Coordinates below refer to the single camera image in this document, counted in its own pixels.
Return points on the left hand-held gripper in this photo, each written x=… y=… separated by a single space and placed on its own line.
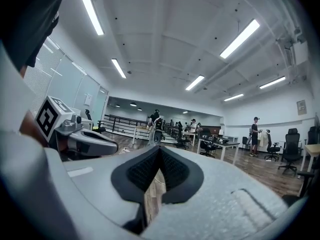
x=50 y=116

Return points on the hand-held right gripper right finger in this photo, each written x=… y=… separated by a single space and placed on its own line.
x=225 y=196

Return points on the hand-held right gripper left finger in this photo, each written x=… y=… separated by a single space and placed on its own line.
x=95 y=184

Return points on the person's left forearm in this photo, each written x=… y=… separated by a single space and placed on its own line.
x=30 y=127

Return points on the person's left hand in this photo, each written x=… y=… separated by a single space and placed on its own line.
x=63 y=146

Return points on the black metal railing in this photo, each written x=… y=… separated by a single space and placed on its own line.
x=125 y=122

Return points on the white desk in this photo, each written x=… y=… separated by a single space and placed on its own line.
x=77 y=111

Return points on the small wooden table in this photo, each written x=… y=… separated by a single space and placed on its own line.
x=140 y=128

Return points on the white paper sheet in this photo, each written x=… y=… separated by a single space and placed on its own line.
x=88 y=99

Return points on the dark-topped white-legged desk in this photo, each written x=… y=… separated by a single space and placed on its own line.
x=228 y=144

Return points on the wooden table with white legs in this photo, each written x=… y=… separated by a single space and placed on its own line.
x=188 y=133

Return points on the long ceiling light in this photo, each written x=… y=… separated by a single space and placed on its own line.
x=118 y=68
x=272 y=82
x=233 y=97
x=195 y=82
x=92 y=12
x=240 y=39

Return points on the black high-back office chair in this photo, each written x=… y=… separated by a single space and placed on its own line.
x=292 y=144

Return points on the light wooden desk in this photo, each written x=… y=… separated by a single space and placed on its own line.
x=312 y=149

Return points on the person's black shirt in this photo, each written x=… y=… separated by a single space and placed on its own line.
x=25 y=21

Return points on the ceiling air conditioner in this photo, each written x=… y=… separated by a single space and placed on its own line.
x=298 y=54

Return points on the white ceiling pipes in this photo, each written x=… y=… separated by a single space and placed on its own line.
x=287 y=37

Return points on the wall poster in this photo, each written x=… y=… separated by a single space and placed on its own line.
x=301 y=107

